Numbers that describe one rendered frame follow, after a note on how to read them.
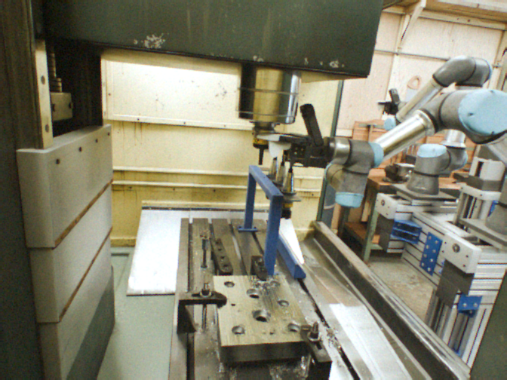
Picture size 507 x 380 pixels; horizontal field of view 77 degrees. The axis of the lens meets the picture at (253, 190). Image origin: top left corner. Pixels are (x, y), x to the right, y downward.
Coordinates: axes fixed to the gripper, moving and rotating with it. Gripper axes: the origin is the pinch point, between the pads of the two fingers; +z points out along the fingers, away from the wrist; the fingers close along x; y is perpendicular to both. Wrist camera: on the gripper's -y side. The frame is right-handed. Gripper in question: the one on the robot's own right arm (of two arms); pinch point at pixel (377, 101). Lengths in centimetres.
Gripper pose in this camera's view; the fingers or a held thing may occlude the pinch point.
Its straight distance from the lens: 227.1
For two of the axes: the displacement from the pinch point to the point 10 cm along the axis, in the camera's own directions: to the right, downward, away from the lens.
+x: 9.2, -1.6, 3.5
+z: -3.8, -2.9, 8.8
